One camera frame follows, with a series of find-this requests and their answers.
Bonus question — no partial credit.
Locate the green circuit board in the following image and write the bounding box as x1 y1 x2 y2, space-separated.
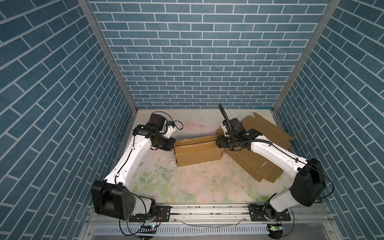
268 224 284 232
138 225 158 235

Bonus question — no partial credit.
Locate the aluminium front rail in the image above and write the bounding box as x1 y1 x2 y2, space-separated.
85 202 335 226

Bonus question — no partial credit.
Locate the left green circuit board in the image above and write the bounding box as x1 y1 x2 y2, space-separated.
138 225 158 235

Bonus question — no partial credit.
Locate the white slotted cable duct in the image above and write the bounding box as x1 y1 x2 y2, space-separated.
93 224 270 237

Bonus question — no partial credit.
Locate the right green circuit board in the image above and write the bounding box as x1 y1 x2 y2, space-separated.
268 224 284 232

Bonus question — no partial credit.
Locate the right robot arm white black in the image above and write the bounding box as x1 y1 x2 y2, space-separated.
216 114 326 221

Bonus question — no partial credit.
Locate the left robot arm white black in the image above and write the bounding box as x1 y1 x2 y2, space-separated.
91 111 177 221

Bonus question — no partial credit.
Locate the aluminium corner post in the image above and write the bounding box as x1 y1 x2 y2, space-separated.
272 0 341 114
78 0 138 113

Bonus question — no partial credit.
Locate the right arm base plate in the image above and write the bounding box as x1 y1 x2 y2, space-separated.
248 204 291 222

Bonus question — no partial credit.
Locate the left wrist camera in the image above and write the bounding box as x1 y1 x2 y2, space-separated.
164 121 176 139

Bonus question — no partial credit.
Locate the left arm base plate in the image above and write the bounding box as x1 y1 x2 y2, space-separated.
129 206 171 223

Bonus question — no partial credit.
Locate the brown cardboard box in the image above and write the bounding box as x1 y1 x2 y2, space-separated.
216 113 302 183
174 136 224 167

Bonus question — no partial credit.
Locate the right aluminium corner post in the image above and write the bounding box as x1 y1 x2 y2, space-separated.
272 0 341 114

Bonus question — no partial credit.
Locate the left aluminium corner post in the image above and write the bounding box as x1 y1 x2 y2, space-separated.
78 0 138 113

